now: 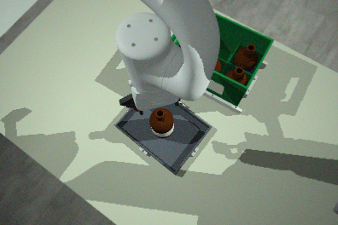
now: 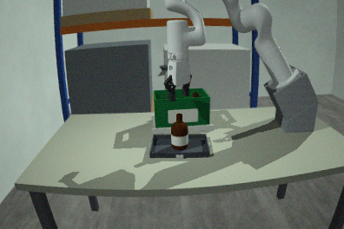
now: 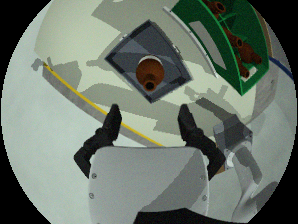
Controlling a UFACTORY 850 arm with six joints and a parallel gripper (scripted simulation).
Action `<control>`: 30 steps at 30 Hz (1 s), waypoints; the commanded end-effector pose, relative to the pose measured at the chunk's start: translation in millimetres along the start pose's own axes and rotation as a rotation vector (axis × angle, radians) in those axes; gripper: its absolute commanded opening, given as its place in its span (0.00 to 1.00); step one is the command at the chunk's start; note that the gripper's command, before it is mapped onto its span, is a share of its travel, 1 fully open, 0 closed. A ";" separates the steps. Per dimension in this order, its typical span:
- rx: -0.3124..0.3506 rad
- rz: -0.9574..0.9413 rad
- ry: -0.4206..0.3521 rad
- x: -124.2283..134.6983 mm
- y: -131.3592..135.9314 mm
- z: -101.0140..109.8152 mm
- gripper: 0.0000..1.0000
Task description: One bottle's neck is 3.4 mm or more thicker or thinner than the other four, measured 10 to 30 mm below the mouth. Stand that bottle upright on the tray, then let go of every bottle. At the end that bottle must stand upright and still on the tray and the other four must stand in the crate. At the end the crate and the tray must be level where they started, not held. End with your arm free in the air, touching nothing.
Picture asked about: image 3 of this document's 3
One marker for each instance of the brown glass bottle with white label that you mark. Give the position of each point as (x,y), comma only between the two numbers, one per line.
(150,71)

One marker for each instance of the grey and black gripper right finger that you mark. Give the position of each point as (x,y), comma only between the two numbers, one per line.
(195,137)

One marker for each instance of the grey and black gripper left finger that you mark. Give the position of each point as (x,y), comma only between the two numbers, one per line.
(104,136)

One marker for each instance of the green plastic crate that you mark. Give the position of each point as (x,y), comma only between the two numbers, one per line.
(206,28)

